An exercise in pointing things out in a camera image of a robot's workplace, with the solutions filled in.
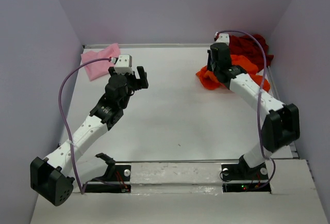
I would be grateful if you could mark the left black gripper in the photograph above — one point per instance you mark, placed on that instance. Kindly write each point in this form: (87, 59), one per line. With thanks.
(138, 83)

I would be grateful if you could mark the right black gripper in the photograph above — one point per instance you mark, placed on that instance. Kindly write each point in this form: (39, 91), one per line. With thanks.
(209, 64)

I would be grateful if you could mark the orange t shirt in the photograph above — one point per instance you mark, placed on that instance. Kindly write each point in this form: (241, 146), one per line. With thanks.
(210, 82)

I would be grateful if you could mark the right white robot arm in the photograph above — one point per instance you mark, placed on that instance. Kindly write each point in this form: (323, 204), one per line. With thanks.
(278, 123)

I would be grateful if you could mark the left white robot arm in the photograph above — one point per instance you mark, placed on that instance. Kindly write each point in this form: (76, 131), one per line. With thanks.
(55, 176)

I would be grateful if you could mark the dark red t shirt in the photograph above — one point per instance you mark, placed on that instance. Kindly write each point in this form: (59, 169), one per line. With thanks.
(247, 47)

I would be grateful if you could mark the pink t shirt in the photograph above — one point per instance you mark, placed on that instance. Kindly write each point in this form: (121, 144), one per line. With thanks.
(100, 68)

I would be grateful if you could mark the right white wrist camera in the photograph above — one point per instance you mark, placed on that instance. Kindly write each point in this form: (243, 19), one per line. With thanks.
(222, 38)

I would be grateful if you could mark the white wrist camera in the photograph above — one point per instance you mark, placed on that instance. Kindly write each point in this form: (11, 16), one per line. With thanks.
(222, 38)
(122, 64)

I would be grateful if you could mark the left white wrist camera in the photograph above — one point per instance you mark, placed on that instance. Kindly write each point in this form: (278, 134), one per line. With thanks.
(122, 64)

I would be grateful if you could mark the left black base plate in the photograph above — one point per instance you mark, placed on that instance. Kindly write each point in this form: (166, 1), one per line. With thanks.
(116, 182)

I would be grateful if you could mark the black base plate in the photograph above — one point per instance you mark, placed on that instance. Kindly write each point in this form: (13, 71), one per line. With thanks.
(235, 181)
(116, 182)

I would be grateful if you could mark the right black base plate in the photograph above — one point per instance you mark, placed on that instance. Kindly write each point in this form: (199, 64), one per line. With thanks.
(235, 181)

